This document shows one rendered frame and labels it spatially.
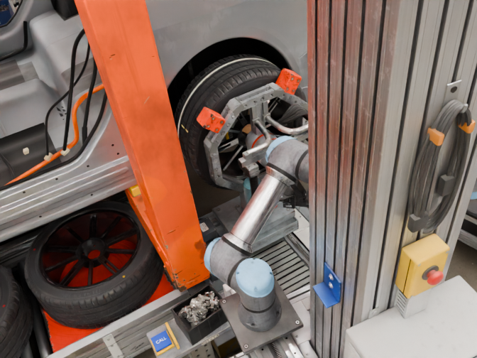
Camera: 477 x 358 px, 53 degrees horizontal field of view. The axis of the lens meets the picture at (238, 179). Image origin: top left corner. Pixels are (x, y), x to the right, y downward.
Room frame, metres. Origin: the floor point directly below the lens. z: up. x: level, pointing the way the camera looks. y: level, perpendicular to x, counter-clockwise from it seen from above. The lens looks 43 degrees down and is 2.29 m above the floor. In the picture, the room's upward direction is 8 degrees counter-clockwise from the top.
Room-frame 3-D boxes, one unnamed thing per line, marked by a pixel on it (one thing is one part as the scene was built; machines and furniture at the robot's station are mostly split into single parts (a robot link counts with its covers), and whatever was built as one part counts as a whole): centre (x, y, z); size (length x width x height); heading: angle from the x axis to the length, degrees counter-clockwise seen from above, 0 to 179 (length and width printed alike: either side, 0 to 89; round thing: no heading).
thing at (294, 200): (1.45, -0.24, 0.80); 0.12 x 0.08 x 0.09; 70
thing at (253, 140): (1.74, -0.15, 0.85); 0.21 x 0.14 x 0.14; 24
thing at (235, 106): (1.81, -0.13, 0.85); 0.54 x 0.07 x 0.54; 114
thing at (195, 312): (1.13, 0.24, 0.51); 0.20 x 0.14 x 0.13; 121
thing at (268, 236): (1.94, -0.01, 0.13); 0.50 x 0.36 x 0.10; 114
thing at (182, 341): (1.12, 0.26, 0.44); 0.43 x 0.17 x 0.03; 114
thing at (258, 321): (0.91, -0.01, 0.87); 0.15 x 0.15 x 0.10
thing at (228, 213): (1.96, -0.06, 0.32); 0.40 x 0.30 x 0.28; 114
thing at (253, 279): (0.92, 0.00, 0.98); 0.13 x 0.12 x 0.14; 40
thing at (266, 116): (1.73, -0.27, 1.03); 0.19 x 0.18 x 0.11; 24
